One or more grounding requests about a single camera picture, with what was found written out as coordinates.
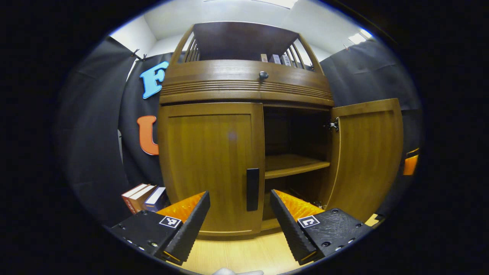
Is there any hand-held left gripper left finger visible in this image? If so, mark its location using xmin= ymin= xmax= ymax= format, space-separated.
xmin=111 ymin=191 xmax=211 ymax=265

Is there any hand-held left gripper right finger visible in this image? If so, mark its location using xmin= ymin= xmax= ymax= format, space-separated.
xmin=270 ymin=189 xmax=373 ymax=266

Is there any wooden shoe cabinet door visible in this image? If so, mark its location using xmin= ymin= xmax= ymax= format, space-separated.
xmin=320 ymin=98 xmax=404 ymax=223
xmin=158 ymin=102 xmax=266 ymax=236

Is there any black door handle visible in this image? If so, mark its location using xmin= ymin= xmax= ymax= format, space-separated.
xmin=246 ymin=168 xmax=260 ymax=212

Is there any wooden double-door shoe cabinet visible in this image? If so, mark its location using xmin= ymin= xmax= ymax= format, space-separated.
xmin=157 ymin=21 xmax=404 ymax=237

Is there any wooden cabinet inner shelf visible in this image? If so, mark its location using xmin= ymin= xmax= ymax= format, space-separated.
xmin=265 ymin=154 xmax=331 ymax=180

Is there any wooden cabinet drawer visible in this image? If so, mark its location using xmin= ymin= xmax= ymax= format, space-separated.
xmin=159 ymin=60 xmax=334 ymax=107

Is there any blue cover book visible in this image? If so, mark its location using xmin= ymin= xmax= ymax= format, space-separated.
xmin=143 ymin=186 xmax=168 ymax=213

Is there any brown cover book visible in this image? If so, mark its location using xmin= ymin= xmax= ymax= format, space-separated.
xmin=128 ymin=185 xmax=157 ymax=213

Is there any red cover book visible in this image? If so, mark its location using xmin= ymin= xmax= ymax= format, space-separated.
xmin=121 ymin=183 xmax=148 ymax=215

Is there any small ceiling light panel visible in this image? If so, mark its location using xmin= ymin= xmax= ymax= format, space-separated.
xmin=348 ymin=29 xmax=373 ymax=45

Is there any black backdrop cloth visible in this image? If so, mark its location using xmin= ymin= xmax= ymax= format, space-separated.
xmin=55 ymin=36 xmax=423 ymax=228

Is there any large ceiling light panel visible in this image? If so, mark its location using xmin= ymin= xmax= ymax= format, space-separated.
xmin=206 ymin=0 xmax=299 ymax=9

